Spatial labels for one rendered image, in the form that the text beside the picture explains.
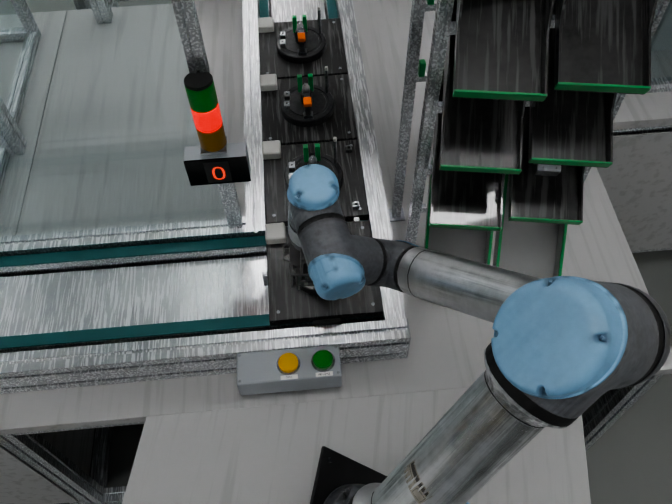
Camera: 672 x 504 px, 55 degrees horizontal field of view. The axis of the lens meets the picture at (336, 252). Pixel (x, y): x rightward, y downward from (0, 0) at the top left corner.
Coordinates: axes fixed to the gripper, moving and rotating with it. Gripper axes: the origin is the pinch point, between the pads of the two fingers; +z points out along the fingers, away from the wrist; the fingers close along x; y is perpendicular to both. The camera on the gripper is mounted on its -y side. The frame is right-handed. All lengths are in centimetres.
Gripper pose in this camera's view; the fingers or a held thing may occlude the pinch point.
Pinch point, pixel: (306, 270)
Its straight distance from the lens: 127.1
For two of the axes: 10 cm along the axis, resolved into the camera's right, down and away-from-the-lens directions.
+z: -0.7, 4.5, 8.9
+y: 0.7, 8.9, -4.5
